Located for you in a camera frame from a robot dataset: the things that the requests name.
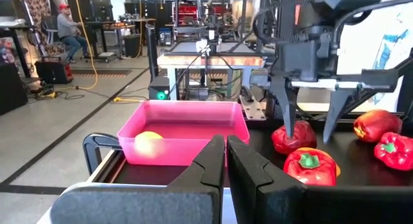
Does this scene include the red tool cabinet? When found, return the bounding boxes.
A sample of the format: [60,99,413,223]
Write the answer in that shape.
[176,3,198,26]

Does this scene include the yellow floor plug cable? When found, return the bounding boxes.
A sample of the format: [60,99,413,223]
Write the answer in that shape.
[112,96,145,104]

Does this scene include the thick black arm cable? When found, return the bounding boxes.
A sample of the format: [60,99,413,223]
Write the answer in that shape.
[333,0,413,49]

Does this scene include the red and black box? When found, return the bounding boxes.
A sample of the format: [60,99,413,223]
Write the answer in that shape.
[34,59,74,85]

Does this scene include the black clamp handle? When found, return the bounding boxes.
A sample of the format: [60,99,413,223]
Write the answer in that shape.
[82,132,124,176]

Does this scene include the black office desk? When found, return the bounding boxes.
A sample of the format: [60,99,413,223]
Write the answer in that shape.
[85,20,136,62]

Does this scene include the black upright panel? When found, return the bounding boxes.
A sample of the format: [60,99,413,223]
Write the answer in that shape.
[145,23,159,83]

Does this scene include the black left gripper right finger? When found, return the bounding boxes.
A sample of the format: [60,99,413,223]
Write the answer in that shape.
[227,135,413,224]

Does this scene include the black office chair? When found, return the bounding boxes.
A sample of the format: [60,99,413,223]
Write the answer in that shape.
[40,14,61,47]

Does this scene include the yellow hanging cable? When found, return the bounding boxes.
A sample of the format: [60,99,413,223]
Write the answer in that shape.
[73,0,99,91]

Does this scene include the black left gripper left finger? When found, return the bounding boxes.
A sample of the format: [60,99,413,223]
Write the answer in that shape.
[49,134,226,224]

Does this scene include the black trash bin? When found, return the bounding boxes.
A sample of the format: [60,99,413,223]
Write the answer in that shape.
[124,33,143,59]

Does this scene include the glossy wrinkled red pepper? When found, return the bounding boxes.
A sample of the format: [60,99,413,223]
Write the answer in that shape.
[270,119,317,156]

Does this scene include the black corrugated cable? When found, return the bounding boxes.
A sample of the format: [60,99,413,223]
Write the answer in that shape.
[251,6,285,45]

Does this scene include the black floor cables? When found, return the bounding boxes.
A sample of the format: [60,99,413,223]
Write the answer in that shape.
[27,83,85,102]

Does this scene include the person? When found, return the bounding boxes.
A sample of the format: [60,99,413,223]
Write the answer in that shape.
[56,3,91,64]

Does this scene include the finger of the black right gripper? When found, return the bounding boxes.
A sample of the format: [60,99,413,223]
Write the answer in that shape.
[269,77,300,139]
[321,87,356,145]

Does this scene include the red bell pepper green stem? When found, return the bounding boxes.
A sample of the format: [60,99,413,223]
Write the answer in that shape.
[374,132,413,172]
[283,147,338,187]

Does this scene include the wooden top workbench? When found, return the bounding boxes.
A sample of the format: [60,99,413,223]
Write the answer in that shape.
[157,41,268,101]

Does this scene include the black computer tower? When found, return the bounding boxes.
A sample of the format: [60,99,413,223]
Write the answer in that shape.
[147,75,171,101]

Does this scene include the floral hanging garment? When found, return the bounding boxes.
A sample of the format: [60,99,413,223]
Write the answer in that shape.
[19,0,54,57]

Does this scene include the pink plastic bin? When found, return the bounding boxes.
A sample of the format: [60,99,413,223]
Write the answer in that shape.
[116,99,251,167]

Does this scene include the metal bracket plate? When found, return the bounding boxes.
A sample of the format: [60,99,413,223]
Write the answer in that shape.
[239,94,267,121]

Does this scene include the red apple with yellow spot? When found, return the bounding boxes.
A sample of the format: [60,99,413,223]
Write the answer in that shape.
[353,109,403,144]

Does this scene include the black speaker box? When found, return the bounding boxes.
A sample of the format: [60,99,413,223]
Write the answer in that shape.
[0,61,29,116]

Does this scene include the black frame strut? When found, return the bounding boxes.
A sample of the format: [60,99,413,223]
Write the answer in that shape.
[341,54,413,117]

